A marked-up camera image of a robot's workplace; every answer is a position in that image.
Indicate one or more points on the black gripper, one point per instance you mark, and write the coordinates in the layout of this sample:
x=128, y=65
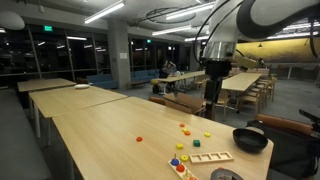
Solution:
x=216, y=71

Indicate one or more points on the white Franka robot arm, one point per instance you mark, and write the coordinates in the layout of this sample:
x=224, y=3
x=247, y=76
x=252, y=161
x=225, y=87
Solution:
x=273, y=15

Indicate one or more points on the wooden peg board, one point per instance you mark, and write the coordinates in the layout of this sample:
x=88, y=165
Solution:
x=185, y=173

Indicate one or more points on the open cardboard box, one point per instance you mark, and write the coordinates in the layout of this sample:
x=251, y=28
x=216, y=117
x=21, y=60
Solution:
x=185, y=103

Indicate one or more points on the small yellow wooden piece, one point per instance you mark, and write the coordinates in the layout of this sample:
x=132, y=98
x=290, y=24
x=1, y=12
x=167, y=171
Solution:
x=184, y=130

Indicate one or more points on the green wooden cube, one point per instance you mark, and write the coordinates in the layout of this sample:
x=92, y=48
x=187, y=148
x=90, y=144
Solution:
x=196, y=143

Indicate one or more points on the wooden dining chair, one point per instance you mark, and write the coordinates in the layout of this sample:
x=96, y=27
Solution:
x=250, y=100
x=270, y=87

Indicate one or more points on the long wooden table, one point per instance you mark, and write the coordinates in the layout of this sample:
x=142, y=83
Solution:
x=240, y=81
x=181, y=76

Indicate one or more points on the yellow wooden block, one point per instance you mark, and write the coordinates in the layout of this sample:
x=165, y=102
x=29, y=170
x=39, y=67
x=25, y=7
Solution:
x=179, y=146

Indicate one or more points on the black bowl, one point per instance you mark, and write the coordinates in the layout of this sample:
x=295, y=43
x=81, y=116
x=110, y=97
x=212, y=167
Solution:
x=250, y=140

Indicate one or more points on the brown chair backrest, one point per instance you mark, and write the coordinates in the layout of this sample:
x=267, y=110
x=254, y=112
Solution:
x=156, y=100

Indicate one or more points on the seated person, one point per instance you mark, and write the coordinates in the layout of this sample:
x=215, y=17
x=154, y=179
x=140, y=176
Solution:
x=168, y=68

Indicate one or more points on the black gaffer tape roll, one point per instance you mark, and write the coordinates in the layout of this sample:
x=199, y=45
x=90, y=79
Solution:
x=228, y=175

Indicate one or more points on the blue sofa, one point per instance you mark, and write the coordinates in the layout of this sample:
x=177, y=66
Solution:
x=145, y=75
x=101, y=81

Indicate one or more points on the linear ceiling light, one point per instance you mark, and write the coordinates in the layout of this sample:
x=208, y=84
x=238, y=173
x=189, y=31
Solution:
x=171, y=30
x=190, y=10
x=104, y=12

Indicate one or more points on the grey concrete pillar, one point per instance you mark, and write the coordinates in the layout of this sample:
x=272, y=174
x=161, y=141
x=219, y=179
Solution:
x=118, y=50

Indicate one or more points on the white plate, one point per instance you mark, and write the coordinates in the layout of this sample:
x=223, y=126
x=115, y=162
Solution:
x=81, y=86

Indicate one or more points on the light wooden table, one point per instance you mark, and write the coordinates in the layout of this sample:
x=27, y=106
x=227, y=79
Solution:
x=43, y=84
x=73, y=100

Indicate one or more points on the green exit sign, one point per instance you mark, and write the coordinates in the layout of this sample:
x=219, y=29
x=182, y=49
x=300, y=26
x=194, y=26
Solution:
x=48, y=28

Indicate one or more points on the white globe pendant lamp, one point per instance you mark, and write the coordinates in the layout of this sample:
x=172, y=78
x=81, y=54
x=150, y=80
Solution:
x=10, y=20

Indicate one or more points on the wooden slotted frame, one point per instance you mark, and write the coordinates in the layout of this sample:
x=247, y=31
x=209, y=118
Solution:
x=230, y=156

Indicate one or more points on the tan wrist camera box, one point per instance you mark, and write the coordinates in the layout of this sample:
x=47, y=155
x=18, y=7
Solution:
x=246, y=62

